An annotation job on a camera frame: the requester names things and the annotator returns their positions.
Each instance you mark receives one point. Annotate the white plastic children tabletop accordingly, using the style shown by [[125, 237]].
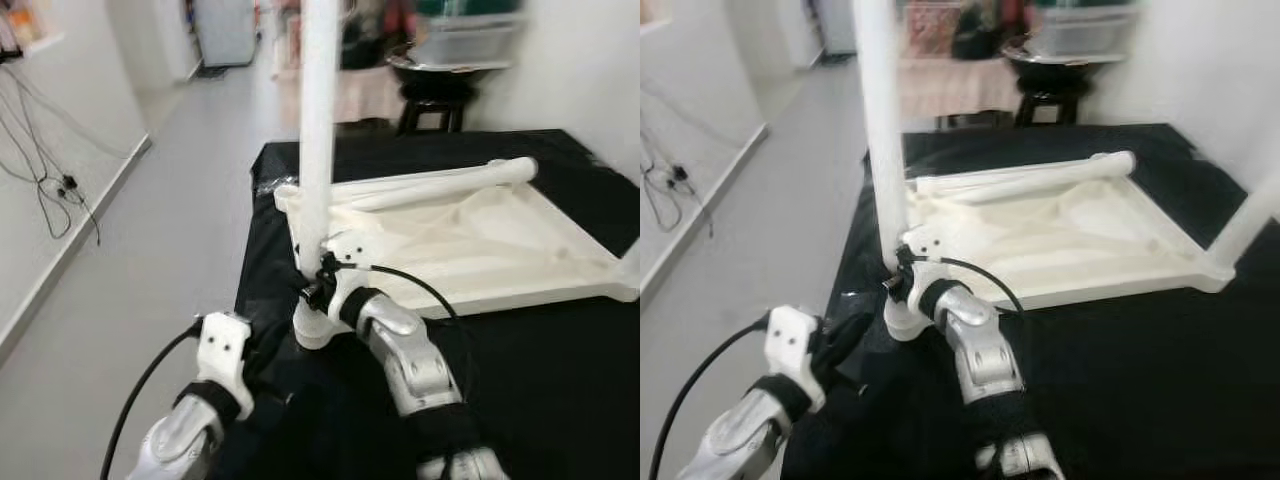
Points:
[[1080, 235], [500, 240]]

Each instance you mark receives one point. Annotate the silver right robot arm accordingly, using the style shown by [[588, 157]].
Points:
[[985, 350], [405, 350]]

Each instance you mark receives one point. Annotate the pink cloth covered table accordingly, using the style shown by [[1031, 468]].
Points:
[[360, 95], [950, 88]]

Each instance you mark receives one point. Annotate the black round stool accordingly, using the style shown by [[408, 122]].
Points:
[[1050, 100], [435, 95]]

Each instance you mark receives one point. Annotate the black power adapter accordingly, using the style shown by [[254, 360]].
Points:
[[70, 185], [681, 173]]

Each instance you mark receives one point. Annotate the black bag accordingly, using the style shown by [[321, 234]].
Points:
[[985, 30], [370, 40]]

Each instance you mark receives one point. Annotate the red printed box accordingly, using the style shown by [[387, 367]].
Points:
[[935, 30]]

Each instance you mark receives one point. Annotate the white small fridge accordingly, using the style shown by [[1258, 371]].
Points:
[[225, 30], [838, 25]]

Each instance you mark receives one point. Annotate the clear plastic storage box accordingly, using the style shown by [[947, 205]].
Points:
[[470, 40], [1085, 30]]

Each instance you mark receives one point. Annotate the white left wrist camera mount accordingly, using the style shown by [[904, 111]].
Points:
[[790, 345], [222, 350]]

